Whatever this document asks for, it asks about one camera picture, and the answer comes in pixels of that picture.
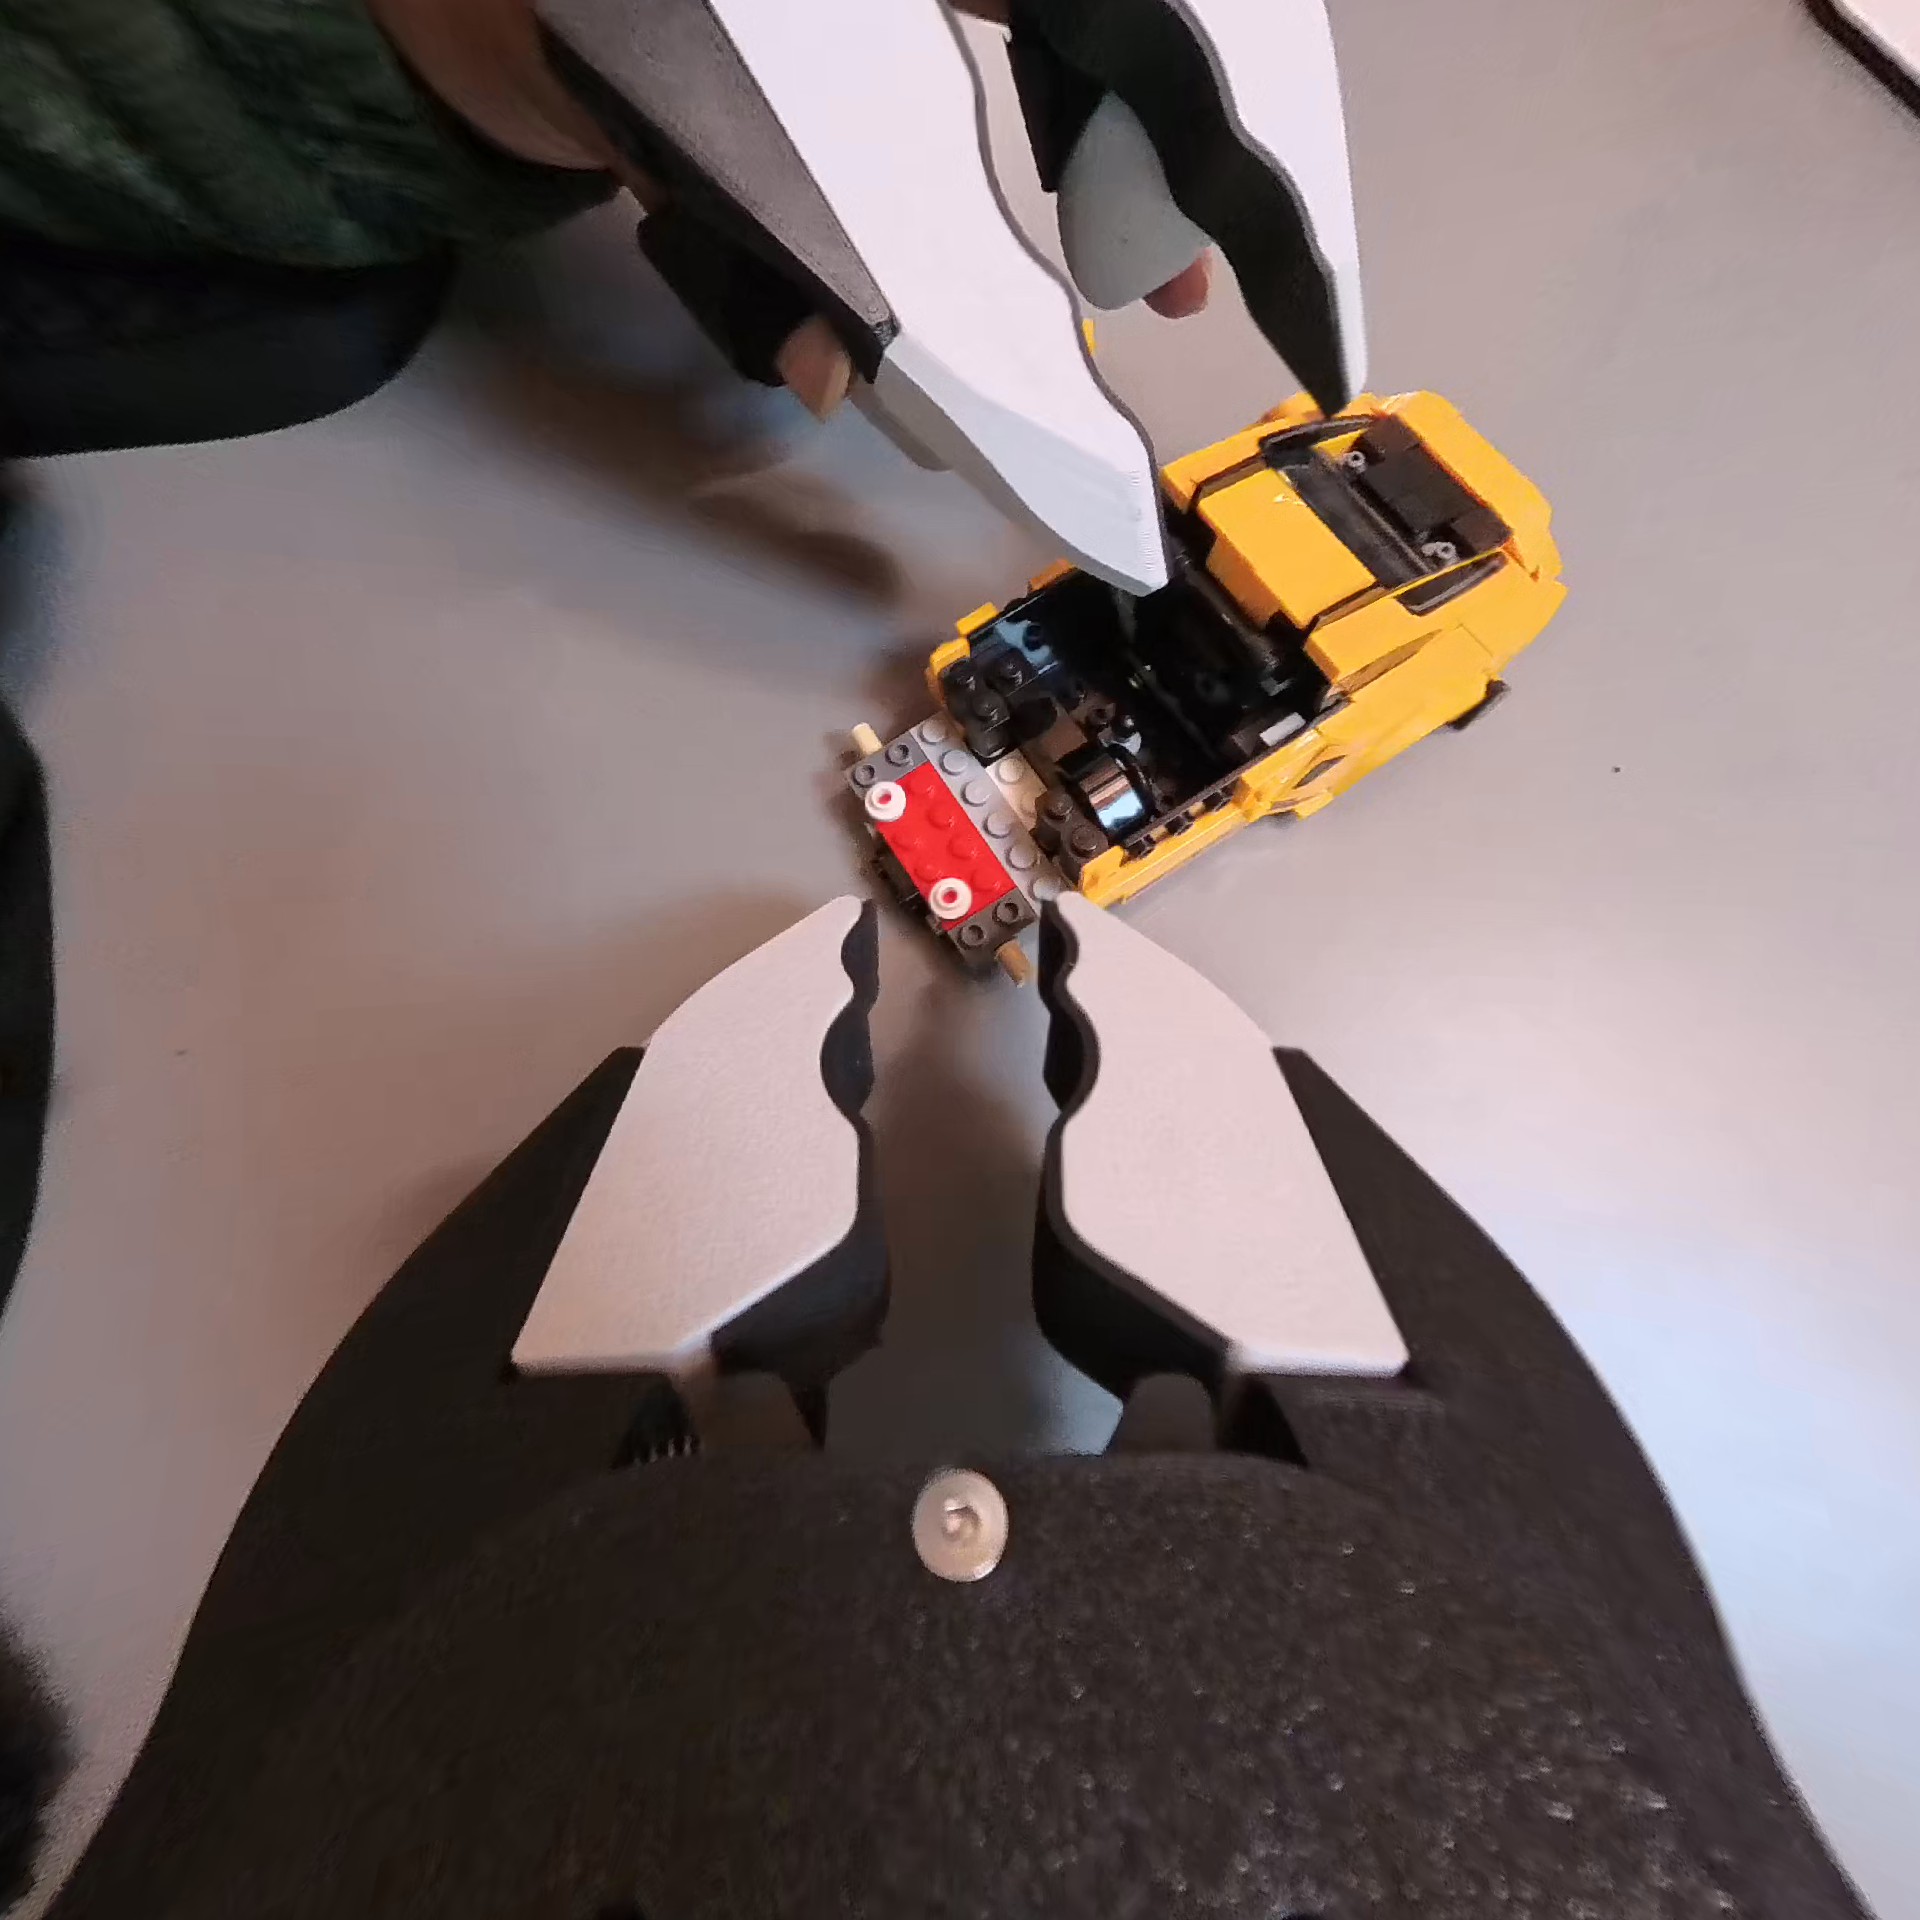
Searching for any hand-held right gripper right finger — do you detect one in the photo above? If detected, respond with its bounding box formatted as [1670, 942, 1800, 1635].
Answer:
[1034, 894, 1414, 1450]

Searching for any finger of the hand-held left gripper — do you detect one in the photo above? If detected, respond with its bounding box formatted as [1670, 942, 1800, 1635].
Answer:
[1176, 0, 1368, 416]
[710, 0, 1175, 596]

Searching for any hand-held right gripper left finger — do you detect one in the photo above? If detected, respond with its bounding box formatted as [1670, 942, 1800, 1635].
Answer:
[512, 895, 893, 1450]

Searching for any yellow lego car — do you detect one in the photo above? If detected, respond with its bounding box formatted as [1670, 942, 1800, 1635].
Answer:
[837, 390, 1568, 992]

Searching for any person's left forearm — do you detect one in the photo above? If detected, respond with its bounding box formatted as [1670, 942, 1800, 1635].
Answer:
[0, 0, 601, 278]

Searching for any person's left hand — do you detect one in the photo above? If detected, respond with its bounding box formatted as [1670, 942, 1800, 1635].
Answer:
[374, 0, 1214, 424]

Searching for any white book stand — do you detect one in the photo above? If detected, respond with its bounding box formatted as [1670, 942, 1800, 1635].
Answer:
[1807, 0, 1920, 110]

